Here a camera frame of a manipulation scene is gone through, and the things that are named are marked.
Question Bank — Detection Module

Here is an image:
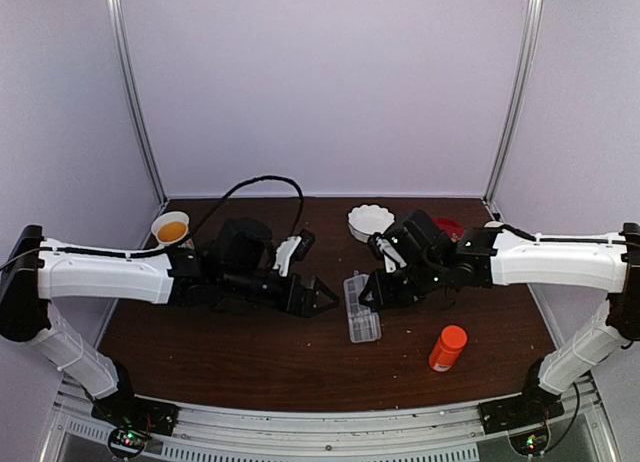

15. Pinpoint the right aluminium frame post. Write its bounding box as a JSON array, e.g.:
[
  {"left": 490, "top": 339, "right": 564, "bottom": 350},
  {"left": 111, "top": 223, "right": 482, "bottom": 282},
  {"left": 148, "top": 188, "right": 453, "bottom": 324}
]
[{"left": 483, "top": 0, "right": 544, "bottom": 213}]

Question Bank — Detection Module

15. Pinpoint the floral mug with orange liquid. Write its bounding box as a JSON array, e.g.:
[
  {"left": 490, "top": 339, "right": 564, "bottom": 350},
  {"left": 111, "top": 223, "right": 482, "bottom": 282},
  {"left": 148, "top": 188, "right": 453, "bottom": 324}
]
[{"left": 151, "top": 211, "right": 195, "bottom": 249}]

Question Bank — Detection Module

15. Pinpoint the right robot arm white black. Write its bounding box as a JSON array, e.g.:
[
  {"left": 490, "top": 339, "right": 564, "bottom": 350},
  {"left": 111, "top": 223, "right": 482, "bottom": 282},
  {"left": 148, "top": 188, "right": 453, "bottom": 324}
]
[{"left": 359, "top": 210, "right": 639, "bottom": 424}]

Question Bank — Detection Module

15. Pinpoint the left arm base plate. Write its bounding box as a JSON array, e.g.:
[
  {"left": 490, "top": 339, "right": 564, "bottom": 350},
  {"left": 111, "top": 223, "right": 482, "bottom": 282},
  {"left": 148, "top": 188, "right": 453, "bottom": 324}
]
[{"left": 87, "top": 394, "right": 179, "bottom": 460}]

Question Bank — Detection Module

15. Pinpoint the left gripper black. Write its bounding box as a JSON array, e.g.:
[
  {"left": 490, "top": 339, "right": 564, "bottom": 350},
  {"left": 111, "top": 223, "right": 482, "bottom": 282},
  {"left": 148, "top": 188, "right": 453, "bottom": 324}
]
[{"left": 221, "top": 266, "right": 341, "bottom": 319}]

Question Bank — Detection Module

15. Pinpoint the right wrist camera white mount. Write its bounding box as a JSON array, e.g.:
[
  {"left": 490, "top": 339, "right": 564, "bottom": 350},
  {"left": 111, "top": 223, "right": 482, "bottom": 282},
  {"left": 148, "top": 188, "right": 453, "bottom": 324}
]
[{"left": 367, "top": 233, "right": 407, "bottom": 273}]

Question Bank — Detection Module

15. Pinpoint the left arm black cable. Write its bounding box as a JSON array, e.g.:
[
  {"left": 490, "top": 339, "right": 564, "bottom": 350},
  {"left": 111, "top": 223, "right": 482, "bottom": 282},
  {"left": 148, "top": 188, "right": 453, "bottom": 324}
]
[{"left": 192, "top": 174, "right": 306, "bottom": 238}]

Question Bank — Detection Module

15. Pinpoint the red floral plate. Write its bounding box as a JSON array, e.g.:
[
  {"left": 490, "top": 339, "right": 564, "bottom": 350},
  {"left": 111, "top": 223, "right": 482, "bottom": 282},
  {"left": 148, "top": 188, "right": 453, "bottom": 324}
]
[{"left": 433, "top": 217, "right": 465, "bottom": 242}]

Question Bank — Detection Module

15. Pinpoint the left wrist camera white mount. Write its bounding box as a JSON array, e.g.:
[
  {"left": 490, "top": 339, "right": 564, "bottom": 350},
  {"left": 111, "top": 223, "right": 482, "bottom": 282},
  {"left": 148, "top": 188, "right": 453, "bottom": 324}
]
[{"left": 273, "top": 229, "right": 316, "bottom": 278}]

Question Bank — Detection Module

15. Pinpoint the aluminium frame post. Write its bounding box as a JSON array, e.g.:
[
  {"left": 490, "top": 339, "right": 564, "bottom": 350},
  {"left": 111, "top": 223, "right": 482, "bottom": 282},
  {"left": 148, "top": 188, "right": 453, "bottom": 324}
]
[
  {"left": 106, "top": 0, "right": 169, "bottom": 207},
  {"left": 483, "top": 0, "right": 544, "bottom": 213}
]

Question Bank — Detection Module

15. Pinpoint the left aluminium frame post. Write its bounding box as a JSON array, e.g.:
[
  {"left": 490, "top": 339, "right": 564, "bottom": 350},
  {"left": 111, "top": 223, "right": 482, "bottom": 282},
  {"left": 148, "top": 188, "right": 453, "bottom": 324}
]
[{"left": 106, "top": 0, "right": 169, "bottom": 207}]

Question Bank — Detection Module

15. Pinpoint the orange pill bottle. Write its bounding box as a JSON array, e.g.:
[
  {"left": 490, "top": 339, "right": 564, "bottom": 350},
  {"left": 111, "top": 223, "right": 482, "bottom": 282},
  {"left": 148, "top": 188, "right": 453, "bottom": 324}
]
[{"left": 428, "top": 325, "right": 468, "bottom": 372}]

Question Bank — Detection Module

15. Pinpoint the clear plastic pill organizer box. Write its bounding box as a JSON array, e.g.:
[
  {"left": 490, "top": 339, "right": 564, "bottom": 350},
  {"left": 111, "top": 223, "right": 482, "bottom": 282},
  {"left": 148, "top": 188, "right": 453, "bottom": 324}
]
[{"left": 343, "top": 271, "right": 382, "bottom": 344}]

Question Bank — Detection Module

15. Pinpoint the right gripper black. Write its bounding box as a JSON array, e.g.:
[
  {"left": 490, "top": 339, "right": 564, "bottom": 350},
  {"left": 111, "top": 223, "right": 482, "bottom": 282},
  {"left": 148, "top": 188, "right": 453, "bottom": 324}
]
[{"left": 360, "top": 258, "right": 446, "bottom": 311}]

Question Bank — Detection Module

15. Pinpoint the white scalloped bowl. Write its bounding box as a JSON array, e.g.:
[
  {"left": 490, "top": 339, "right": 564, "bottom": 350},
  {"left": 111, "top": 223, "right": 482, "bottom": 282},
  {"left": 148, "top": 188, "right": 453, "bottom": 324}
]
[{"left": 347, "top": 204, "right": 395, "bottom": 243}]

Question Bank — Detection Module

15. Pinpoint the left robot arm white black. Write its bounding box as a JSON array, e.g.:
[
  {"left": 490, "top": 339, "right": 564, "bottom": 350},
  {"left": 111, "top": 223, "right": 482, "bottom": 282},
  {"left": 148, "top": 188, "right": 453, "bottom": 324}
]
[{"left": 1, "top": 217, "right": 339, "bottom": 426}]

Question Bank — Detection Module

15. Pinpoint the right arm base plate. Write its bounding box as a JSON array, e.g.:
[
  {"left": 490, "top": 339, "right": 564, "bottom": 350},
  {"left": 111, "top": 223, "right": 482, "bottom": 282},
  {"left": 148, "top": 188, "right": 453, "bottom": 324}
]
[{"left": 478, "top": 395, "right": 565, "bottom": 458}]

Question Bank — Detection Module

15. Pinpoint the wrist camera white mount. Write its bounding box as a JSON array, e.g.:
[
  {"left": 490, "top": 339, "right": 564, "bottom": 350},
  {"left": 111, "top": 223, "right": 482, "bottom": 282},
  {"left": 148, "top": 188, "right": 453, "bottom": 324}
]
[
  {"left": 273, "top": 229, "right": 316, "bottom": 278},
  {"left": 367, "top": 233, "right": 407, "bottom": 273}
]

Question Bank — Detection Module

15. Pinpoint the front aluminium rail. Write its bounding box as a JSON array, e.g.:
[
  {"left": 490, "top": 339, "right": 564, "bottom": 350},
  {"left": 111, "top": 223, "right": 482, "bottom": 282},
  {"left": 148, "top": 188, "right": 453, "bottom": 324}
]
[{"left": 35, "top": 376, "right": 622, "bottom": 461}]

